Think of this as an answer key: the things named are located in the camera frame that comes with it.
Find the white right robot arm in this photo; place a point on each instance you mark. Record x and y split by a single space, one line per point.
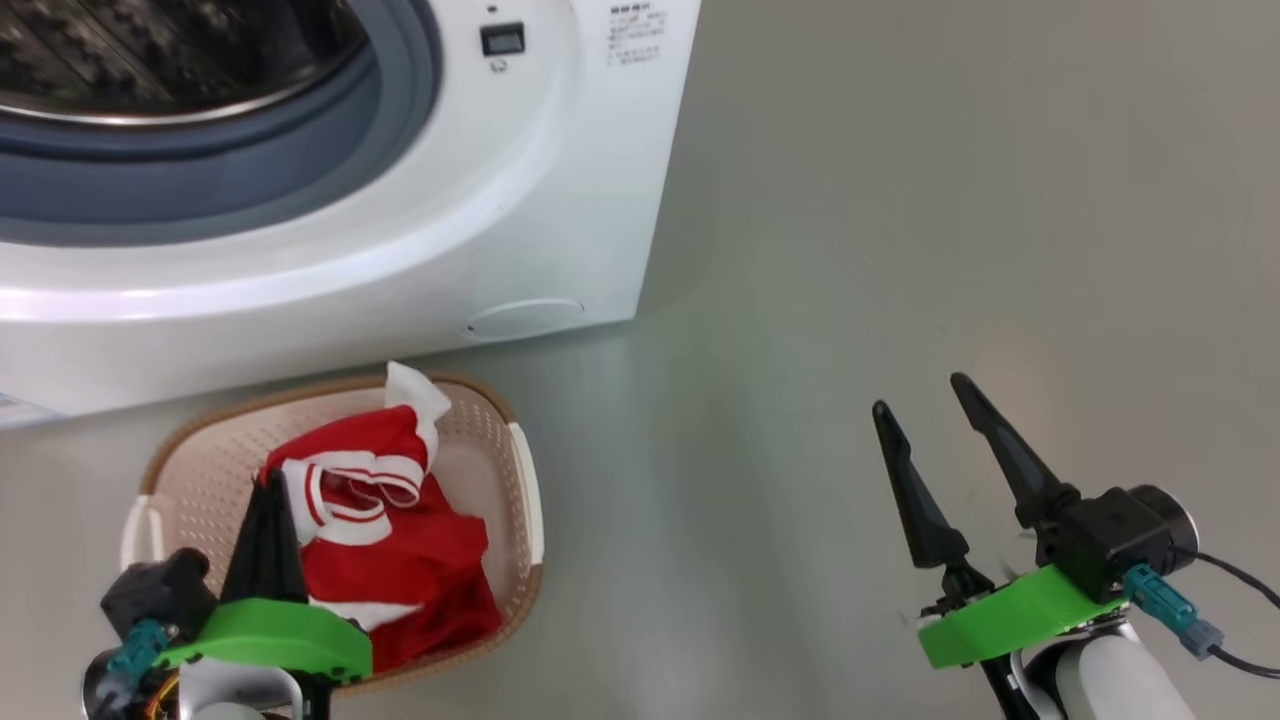
1110 680

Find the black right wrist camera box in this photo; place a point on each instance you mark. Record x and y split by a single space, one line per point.
1110 535

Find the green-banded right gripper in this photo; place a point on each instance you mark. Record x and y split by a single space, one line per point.
1020 615

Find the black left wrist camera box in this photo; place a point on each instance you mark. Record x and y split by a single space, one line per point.
160 590

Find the white front-load washing machine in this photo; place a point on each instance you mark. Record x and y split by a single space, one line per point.
450 230

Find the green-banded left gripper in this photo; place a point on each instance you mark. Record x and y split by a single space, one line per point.
270 640

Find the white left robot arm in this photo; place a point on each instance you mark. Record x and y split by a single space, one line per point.
240 700

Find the cream basket with brown rim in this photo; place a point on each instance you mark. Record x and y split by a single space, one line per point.
200 480

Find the red and white garment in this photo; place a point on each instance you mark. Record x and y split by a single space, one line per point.
420 560

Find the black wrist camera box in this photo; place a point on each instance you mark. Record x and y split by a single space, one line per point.
160 590
1110 535

